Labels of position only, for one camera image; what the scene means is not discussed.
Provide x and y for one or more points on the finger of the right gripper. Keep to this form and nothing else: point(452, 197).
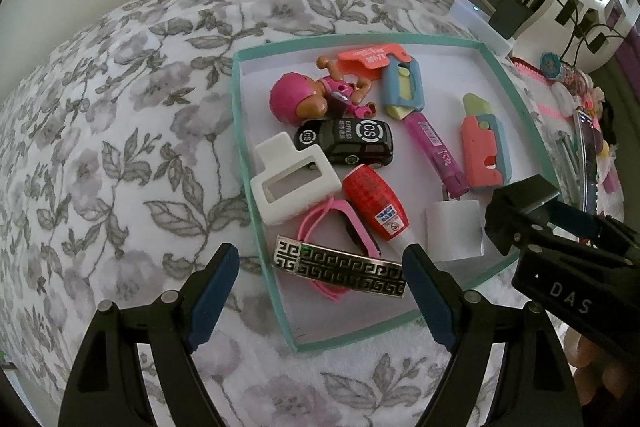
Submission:
point(513, 206)
point(604, 231)

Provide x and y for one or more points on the white usb wall charger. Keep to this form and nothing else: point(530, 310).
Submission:
point(454, 229)

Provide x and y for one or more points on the coral blue green toy knife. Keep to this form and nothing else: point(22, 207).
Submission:
point(487, 161)

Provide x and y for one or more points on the magenta lighter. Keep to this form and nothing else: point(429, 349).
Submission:
point(423, 134)

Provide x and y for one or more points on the red glue tube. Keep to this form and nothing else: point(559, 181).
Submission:
point(379, 207)

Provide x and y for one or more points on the coral blue toy knife large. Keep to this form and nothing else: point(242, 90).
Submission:
point(396, 71)

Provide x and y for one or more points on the gold black patterned lighter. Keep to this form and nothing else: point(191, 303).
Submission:
point(339, 269)

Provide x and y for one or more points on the black toy car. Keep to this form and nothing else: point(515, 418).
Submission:
point(348, 141)

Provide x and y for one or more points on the pink watch band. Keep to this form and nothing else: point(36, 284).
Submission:
point(335, 224)

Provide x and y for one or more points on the white hair claw clip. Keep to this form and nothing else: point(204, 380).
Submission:
point(291, 181)

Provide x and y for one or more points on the pink haired doll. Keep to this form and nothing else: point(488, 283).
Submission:
point(296, 98)

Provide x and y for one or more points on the person's right hand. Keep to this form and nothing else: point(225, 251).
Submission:
point(593, 368)

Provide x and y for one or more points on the pink white crochet mat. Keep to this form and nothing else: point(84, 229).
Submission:
point(555, 106)

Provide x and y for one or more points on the white power strip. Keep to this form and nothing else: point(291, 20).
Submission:
point(476, 21)

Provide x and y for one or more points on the black plugged power adapter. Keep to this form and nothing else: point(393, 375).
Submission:
point(509, 15)

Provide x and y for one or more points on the floral grey white blanket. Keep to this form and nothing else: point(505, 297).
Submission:
point(120, 177)

